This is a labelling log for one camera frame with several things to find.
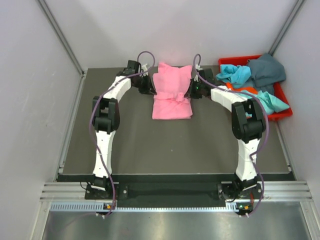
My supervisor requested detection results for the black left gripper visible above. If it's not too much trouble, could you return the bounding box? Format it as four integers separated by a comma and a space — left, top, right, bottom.
132, 73, 156, 95

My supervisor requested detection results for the pink t shirt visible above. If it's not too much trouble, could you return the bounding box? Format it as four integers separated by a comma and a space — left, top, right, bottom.
152, 62, 193, 120

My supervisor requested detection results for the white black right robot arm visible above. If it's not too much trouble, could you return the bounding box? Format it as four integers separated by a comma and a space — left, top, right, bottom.
186, 68, 266, 202

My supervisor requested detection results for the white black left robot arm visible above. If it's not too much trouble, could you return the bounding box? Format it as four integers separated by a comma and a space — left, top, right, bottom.
88, 60, 156, 201

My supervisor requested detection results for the light blue t shirt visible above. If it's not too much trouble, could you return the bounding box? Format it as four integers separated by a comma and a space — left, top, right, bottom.
216, 64, 251, 88

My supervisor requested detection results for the red plastic bin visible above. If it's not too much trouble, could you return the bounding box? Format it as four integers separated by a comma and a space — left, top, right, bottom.
217, 53, 293, 121

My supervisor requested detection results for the orange t shirt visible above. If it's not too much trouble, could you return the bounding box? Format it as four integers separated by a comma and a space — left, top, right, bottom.
226, 82, 258, 95

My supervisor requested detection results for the grey blue t shirt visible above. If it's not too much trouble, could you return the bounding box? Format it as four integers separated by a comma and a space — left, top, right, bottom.
246, 53, 287, 95

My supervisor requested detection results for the teal t shirt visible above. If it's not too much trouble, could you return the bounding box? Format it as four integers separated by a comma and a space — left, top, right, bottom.
239, 90, 290, 116

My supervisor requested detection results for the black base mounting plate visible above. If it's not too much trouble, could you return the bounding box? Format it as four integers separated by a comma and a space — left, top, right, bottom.
84, 181, 264, 201

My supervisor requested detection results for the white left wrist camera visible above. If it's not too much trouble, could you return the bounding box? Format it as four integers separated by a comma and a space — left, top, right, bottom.
141, 63, 150, 73

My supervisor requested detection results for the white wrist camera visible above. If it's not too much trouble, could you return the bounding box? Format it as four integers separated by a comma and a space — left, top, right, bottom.
195, 64, 203, 71
141, 63, 150, 73

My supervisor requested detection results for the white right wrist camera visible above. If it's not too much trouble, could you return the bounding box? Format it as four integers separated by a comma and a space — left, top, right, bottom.
195, 64, 203, 71

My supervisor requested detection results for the aluminium frame rail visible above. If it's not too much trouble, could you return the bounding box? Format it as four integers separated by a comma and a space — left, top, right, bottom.
40, 181, 313, 202

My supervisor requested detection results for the left aluminium corner post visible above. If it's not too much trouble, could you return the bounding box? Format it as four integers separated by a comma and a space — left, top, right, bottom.
35, 0, 85, 76

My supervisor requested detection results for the aluminium corner post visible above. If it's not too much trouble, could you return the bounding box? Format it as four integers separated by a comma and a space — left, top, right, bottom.
35, 0, 85, 76
268, 0, 306, 56

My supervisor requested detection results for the right aluminium corner post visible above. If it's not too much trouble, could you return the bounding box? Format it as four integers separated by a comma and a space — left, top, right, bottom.
268, 0, 306, 56

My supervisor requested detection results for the slotted cable duct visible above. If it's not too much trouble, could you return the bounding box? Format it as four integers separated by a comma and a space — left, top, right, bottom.
50, 202, 249, 213

